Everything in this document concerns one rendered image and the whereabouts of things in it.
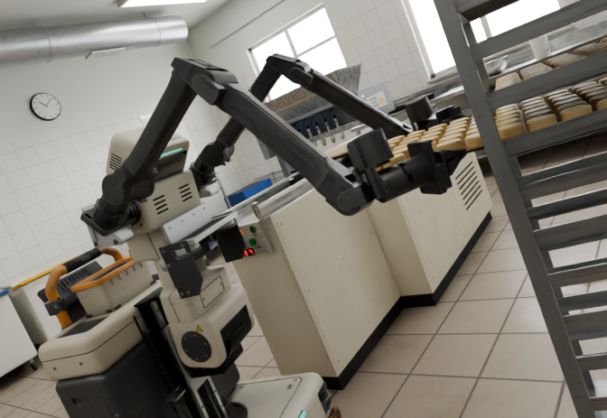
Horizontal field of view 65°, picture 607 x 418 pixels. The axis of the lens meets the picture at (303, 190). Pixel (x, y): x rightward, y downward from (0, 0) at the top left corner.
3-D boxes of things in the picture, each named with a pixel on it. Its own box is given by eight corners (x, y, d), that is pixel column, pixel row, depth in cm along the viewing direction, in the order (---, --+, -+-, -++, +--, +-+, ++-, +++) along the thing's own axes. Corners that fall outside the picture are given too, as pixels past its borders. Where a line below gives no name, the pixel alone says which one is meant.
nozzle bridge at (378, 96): (306, 171, 307) (286, 122, 302) (406, 140, 261) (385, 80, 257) (276, 189, 281) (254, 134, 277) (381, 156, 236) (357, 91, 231)
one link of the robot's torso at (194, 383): (180, 394, 155) (149, 327, 152) (224, 346, 180) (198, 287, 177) (247, 386, 144) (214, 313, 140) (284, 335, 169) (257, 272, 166)
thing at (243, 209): (394, 128, 367) (390, 119, 366) (397, 126, 365) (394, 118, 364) (212, 233, 213) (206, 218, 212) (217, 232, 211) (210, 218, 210)
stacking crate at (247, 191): (256, 196, 704) (250, 183, 702) (275, 190, 680) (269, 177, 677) (228, 210, 658) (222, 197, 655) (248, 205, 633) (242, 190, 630)
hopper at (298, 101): (294, 118, 295) (285, 97, 294) (370, 87, 260) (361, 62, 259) (266, 129, 273) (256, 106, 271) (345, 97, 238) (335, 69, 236)
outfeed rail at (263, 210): (428, 116, 349) (425, 107, 348) (432, 115, 347) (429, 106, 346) (257, 221, 195) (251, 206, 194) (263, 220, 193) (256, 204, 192)
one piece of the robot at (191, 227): (169, 302, 138) (137, 235, 135) (219, 264, 162) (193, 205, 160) (211, 292, 131) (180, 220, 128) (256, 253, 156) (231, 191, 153)
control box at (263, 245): (237, 256, 215) (224, 227, 213) (275, 248, 200) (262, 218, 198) (231, 260, 212) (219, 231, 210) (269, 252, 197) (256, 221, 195)
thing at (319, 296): (355, 312, 281) (298, 171, 269) (407, 309, 260) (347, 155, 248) (286, 391, 227) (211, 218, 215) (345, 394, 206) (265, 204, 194)
